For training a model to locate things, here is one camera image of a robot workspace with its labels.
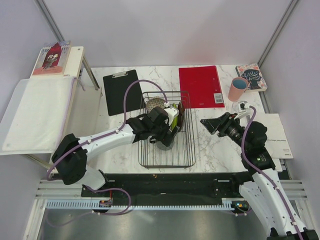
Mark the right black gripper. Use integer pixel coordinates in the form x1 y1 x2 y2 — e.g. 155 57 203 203
200 111 250 151

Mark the pink plastic cup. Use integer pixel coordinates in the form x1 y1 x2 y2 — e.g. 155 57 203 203
228 80 246 102

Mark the light blue plastic cup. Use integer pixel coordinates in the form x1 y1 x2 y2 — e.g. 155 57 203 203
231 77 249 91

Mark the grey ceramic mug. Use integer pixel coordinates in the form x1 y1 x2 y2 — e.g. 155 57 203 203
149 136 175 151

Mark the clear drinking glass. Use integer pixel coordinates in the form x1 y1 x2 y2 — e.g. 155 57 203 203
232 100 250 114

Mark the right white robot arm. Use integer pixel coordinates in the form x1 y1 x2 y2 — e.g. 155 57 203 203
200 112 319 240

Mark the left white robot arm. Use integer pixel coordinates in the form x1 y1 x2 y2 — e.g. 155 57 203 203
51 106 179 197

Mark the green plate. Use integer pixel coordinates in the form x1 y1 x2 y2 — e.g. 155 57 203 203
171 103 179 129

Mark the dark brown floral plate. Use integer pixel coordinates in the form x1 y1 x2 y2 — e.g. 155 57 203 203
177 101 185 128

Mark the patterned ceramic bowl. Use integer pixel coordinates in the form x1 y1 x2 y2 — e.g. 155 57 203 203
145 97 166 113

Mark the red folder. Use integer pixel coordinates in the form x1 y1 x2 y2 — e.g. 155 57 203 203
178 65 225 109

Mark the Little Women book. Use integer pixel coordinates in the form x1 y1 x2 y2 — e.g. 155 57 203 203
235 63 268 92

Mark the white spiral notebook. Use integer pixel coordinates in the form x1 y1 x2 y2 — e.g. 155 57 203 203
254 112 294 159

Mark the black clipboard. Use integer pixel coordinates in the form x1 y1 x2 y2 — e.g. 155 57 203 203
102 69 142 116

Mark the red cover book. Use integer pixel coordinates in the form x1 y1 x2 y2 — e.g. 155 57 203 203
31 41 71 77

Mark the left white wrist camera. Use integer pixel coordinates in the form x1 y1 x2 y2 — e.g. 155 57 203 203
164 101 179 125

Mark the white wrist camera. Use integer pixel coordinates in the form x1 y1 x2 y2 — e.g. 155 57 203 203
235 100 251 119
164 101 179 125

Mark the grey wire dish rack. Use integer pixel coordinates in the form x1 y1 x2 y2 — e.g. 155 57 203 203
138 90 196 169

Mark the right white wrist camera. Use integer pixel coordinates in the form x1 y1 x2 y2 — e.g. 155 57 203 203
235 100 251 119

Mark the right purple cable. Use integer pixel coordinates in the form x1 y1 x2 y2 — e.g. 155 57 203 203
241 105 305 240

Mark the purple cable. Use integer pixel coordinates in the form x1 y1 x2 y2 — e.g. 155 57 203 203
46 79 169 228
241 105 305 240

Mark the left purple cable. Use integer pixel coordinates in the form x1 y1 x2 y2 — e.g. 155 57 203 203
46 79 169 228

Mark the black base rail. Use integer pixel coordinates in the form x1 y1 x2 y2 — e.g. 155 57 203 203
67 171 258 205

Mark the light blue cable duct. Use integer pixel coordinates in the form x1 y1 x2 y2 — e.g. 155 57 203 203
45 198 249 211

